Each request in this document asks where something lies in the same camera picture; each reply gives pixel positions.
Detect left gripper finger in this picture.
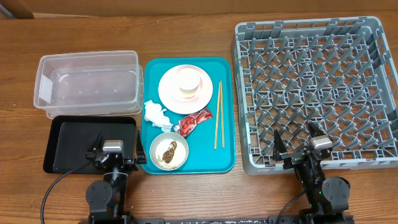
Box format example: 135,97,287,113
88,131,103,152
136,131,146,160

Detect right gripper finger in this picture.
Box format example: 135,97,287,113
308,121,325,138
273,129,287,156

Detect grey bowl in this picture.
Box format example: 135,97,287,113
150,133,189,171

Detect rice and food scraps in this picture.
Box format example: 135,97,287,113
155,139,187,170

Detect white napkin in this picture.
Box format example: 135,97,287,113
144,100,173,133

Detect red foil snack wrapper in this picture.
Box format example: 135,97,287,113
174,108,213,138

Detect cream ceramic cup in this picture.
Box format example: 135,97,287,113
177,68,201,97

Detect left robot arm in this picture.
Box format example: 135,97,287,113
86,133,147,224

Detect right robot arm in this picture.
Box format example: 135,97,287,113
272,122,354,223

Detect grey dishwasher rack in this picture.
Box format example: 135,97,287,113
233,16,397,175

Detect black plastic tray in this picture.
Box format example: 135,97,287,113
43,116,137,174

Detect clear plastic storage bin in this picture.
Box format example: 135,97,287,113
33,50,144,119

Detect teal serving tray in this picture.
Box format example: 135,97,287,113
141,57,236,174

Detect left wooden chopstick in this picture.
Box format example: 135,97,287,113
214,81,221,150

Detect large white plate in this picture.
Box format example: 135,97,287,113
158,64,213,114

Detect small pink bowl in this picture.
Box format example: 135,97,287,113
170,67,203,102

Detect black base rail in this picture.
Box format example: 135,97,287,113
77,215,355,224

